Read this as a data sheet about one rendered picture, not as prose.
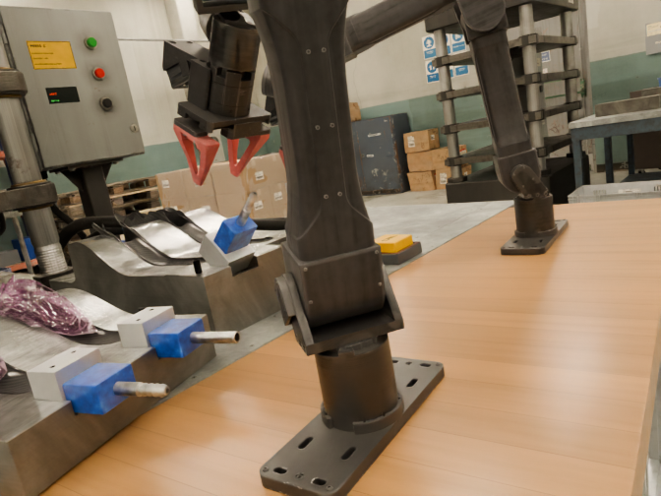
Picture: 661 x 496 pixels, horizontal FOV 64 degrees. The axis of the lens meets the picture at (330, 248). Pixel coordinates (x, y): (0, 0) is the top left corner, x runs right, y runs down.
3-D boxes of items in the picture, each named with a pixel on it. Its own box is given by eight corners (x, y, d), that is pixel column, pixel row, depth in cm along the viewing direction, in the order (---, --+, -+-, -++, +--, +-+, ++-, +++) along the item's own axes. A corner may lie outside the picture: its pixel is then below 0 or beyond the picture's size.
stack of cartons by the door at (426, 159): (474, 183, 736) (466, 122, 718) (463, 188, 712) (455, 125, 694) (420, 187, 791) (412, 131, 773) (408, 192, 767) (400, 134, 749)
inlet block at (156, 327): (255, 350, 56) (244, 303, 55) (228, 373, 52) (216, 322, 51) (159, 349, 62) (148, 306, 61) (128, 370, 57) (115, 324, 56)
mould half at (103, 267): (340, 279, 88) (327, 199, 85) (217, 341, 69) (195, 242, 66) (171, 269, 121) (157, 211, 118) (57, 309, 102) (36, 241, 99)
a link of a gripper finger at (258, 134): (190, 170, 72) (197, 103, 67) (230, 161, 77) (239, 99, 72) (222, 193, 69) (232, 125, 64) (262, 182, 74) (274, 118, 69)
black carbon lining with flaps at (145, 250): (282, 248, 86) (270, 191, 84) (203, 279, 74) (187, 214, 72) (164, 247, 109) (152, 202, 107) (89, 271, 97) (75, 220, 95)
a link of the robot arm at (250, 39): (202, 59, 66) (208, -1, 62) (246, 65, 68) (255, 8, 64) (210, 77, 61) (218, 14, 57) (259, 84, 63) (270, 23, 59)
